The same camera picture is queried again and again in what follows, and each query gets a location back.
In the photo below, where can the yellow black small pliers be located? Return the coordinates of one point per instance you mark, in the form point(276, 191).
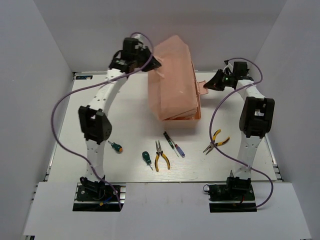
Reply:
point(216, 143)

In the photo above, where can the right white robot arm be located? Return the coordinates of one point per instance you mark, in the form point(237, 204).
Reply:
point(256, 116)

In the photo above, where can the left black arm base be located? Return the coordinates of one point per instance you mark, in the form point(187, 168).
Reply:
point(108, 200)

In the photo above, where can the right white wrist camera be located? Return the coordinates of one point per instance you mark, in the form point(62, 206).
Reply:
point(228, 69)

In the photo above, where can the black green precision screwdriver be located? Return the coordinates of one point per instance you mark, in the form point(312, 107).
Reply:
point(170, 142)

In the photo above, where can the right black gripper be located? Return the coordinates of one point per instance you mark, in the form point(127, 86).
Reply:
point(215, 83)

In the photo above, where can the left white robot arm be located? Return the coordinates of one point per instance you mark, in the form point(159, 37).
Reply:
point(93, 118)

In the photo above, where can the yellow long nose pliers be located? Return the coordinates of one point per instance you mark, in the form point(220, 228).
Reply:
point(160, 153)

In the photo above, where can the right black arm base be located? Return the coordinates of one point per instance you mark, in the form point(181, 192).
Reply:
point(223, 201)

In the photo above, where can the stubby green orange screwdriver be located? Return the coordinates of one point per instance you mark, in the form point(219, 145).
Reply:
point(117, 147)

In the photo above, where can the pink plastic toolbox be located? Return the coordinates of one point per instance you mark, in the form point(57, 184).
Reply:
point(173, 91)

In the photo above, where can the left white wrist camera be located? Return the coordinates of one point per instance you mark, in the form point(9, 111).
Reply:
point(140, 38)

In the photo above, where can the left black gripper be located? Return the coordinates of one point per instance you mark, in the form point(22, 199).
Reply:
point(152, 63)

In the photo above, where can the blue handled small screwdriver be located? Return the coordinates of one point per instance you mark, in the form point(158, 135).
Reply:
point(180, 151)

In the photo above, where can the stubby dark green screwdriver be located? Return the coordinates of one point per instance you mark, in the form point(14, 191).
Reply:
point(147, 159)

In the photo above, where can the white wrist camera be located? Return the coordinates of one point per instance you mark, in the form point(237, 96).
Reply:
point(228, 69)
point(140, 38)

